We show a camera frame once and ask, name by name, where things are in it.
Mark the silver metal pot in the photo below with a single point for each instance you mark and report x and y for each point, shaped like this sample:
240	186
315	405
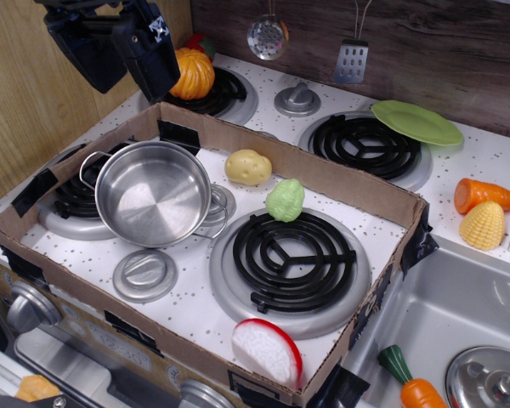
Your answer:
151	194

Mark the back left black burner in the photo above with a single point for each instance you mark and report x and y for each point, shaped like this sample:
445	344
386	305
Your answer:
232	99

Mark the back right black burner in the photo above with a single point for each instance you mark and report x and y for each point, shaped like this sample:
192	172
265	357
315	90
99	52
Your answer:
359	140

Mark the orange carrot with green top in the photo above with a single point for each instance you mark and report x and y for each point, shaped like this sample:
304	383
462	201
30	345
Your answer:
415	392

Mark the hanging silver skimmer spoon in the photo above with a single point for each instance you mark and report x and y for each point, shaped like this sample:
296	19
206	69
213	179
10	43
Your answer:
267	35

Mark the orange toy carrot piece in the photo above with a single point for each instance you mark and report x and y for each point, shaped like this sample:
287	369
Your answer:
469	193

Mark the brown cardboard fence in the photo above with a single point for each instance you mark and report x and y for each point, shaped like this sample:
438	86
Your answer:
189	328

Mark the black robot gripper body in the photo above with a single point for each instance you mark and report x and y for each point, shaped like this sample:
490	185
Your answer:
97	16

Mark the silver stove top knob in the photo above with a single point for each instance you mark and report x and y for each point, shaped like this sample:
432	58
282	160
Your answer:
145	276

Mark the silver back stove knob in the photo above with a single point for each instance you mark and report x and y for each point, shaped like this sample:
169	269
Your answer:
298	101

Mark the red white toy radish slice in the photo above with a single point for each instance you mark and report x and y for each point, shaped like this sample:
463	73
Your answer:
265	349

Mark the green toy plate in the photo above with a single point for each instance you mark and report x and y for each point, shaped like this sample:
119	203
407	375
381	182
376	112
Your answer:
417	123

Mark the red toy strawberry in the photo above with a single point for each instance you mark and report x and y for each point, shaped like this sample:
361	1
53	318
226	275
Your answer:
201	42

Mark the front left black burner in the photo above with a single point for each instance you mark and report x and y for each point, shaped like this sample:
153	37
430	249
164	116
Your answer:
71	212

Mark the silver sink basin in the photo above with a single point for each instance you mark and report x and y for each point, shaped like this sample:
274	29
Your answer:
453	300

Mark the black burner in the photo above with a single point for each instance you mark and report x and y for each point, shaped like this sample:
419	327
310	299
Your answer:
359	140
71	212
232	99
307	276

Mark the green toy broccoli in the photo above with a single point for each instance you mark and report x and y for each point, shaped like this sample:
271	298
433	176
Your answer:
285	202

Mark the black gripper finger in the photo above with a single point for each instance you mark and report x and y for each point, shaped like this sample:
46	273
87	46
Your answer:
143	40
90	51

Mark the orange toy food piece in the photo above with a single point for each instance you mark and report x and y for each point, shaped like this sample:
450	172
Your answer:
36	387

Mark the silver oven front knob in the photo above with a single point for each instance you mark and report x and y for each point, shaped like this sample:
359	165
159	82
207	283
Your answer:
30	309

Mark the silver pot lid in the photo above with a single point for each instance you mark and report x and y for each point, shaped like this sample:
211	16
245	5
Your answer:
479	377

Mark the silver lower oven knob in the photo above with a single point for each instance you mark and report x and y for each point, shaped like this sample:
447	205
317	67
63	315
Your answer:
198	394

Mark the yellow toy corn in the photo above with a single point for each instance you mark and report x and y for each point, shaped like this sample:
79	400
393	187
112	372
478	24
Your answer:
484	226

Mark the front right black burner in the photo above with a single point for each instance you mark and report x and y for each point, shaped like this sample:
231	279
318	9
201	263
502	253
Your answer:
307	276

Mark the hanging silver spatula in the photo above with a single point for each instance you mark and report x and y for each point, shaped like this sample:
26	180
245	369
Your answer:
353	53

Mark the silver middle stove knob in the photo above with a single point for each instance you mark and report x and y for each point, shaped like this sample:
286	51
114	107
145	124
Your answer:
222	206

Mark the yellow toy potato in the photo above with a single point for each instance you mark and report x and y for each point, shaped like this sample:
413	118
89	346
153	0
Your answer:
247	167

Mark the silver stove knob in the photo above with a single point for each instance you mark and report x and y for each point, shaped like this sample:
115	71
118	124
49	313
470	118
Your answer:
298	101
222	206
145	276

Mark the orange toy pumpkin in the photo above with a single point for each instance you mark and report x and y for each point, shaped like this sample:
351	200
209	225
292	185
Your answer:
197	75

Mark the silver oven knob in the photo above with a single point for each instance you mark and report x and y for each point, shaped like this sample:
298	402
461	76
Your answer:
198	394
30	309

